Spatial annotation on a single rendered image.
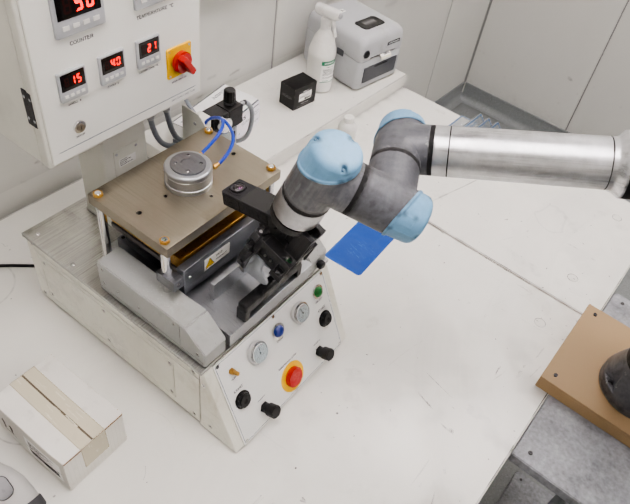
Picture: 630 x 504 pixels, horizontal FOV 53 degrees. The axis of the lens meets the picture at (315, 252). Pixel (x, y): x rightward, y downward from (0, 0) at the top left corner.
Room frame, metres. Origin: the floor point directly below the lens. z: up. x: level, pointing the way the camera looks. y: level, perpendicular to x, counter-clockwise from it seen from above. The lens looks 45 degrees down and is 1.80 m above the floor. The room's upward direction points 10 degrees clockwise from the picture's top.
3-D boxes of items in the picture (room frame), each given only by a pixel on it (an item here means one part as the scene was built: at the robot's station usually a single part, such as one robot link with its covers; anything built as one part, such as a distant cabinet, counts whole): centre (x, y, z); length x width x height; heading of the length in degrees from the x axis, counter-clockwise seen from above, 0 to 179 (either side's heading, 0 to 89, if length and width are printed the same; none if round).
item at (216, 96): (1.37, 0.31, 0.83); 0.23 x 0.12 x 0.07; 158
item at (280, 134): (1.58, 0.16, 0.77); 0.84 x 0.30 x 0.04; 148
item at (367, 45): (1.83, -0.01, 0.88); 0.25 x 0.20 x 0.17; 52
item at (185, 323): (0.64, 0.24, 0.97); 0.25 x 0.05 x 0.07; 60
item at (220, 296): (0.77, 0.18, 0.97); 0.30 x 0.22 x 0.08; 60
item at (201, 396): (0.81, 0.21, 0.84); 0.53 x 0.37 x 0.17; 60
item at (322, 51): (1.69, 0.07, 0.92); 0.09 x 0.08 x 0.25; 62
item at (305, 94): (1.59, 0.13, 0.83); 0.09 x 0.06 x 0.07; 143
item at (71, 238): (0.82, 0.26, 0.93); 0.46 x 0.35 x 0.01; 60
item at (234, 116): (1.05, 0.23, 1.05); 0.15 x 0.05 x 0.15; 150
